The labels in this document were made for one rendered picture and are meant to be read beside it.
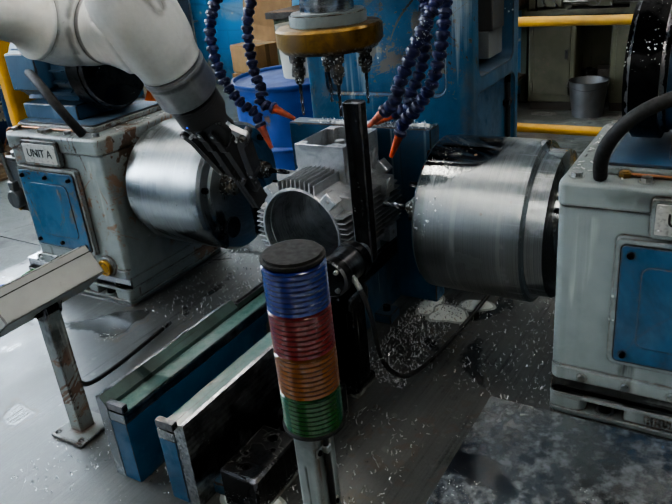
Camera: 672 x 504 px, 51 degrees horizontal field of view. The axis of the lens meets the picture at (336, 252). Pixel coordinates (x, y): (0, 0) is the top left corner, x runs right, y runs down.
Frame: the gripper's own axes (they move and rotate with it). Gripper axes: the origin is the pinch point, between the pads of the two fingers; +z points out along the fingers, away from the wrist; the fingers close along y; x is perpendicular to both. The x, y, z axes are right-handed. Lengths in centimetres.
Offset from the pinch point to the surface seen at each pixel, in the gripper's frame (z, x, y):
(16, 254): 157, -51, 278
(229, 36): 319, -440, 447
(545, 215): 3.5, -3.7, -46.8
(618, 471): 5, 28, -62
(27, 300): -14.2, 33.7, 11.8
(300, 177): 2.5, -5.2, -6.0
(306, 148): 3.1, -12.1, -3.6
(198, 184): 3.7, -2.2, 15.2
